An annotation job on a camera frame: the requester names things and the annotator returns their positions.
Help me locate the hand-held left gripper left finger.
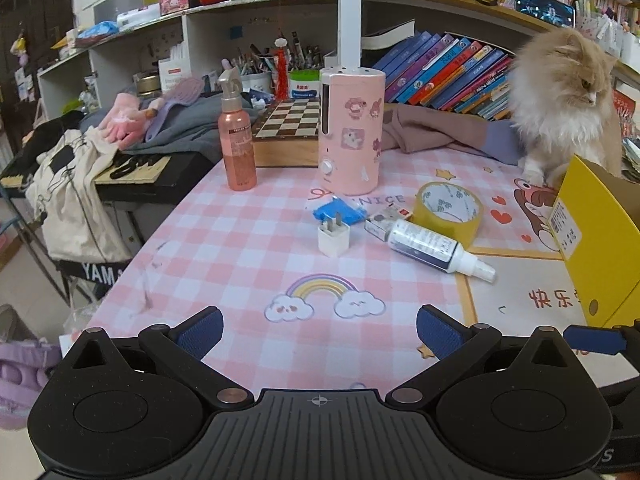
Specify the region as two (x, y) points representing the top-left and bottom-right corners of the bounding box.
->
(62, 306), (256, 409)

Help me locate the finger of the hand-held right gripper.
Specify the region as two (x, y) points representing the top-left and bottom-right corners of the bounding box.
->
(562, 324), (640, 358)

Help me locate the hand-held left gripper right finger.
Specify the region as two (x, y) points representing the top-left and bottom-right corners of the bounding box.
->
(384, 304), (581, 406)

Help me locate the white spray bottle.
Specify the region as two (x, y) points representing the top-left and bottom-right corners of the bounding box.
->
(387, 219), (497, 283)

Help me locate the yellow cardboard box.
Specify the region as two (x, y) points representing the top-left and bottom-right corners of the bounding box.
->
(547, 154), (640, 330)

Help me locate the yellow tape roll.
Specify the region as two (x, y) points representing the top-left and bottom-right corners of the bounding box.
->
(413, 181), (485, 251)

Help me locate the small white and red box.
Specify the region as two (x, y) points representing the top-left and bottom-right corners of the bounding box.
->
(364, 205), (416, 241)

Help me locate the white charger plug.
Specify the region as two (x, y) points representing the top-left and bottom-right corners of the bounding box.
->
(318, 214), (351, 259)

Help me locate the blue packet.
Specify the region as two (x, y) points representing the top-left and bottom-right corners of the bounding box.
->
(311, 199), (368, 227)

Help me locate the pink checked table mat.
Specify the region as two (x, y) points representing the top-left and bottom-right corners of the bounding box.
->
(70, 147), (601, 396)

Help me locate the black keyboard piano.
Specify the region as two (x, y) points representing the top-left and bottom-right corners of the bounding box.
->
(0, 152), (221, 206)

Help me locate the white tote bag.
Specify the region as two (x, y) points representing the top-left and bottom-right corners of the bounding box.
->
(25, 127), (133, 263)

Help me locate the pink spray bottle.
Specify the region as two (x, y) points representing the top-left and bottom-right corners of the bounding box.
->
(216, 69), (258, 192)

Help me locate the mauve cloth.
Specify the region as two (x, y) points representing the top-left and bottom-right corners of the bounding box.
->
(382, 105), (521, 166)

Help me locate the grey cloth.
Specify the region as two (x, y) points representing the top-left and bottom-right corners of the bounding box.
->
(82, 92), (281, 156)

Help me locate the pink humidifier with stickers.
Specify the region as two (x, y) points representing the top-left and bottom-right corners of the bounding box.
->
(318, 66), (387, 197)

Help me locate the pink plush glove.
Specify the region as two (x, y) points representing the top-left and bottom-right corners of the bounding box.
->
(102, 92), (161, 150)

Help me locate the wooden chessboard box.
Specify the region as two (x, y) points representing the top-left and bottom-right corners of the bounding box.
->
(250, 99), (323, 168)

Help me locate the fluffy cream cat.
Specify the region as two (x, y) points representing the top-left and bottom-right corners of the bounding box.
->
(507, 27), (623, 187)

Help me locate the purple hairbrush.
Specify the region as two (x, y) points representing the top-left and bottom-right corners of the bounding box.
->
(145, 76), (206, 142)

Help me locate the white pen cup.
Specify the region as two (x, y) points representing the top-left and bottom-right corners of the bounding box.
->
(235, 42), (276, 95)

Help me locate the white box with red label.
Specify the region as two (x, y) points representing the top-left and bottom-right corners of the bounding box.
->
(159, 57), (193, 93)

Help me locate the row of colourful books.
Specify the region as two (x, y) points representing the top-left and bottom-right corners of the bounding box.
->
(372, 31), (516, 121)

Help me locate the white jar with blue label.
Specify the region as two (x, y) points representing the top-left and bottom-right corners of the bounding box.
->
(289, 70), (321, 100)

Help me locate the red tassel ornament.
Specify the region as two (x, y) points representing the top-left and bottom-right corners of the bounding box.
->
(274, 35), (292, 98)

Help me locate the white shelf unit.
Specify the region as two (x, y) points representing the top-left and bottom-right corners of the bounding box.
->
(37, 0), (341, 111)

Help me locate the black book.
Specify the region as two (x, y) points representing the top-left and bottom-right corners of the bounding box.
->
(360, 19), (417, 51)

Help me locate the dark photo card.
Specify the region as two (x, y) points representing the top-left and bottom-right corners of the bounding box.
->
(515, 0), (576, 28)

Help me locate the white pole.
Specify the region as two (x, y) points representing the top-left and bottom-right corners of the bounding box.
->
(338, 0), (362, 68)

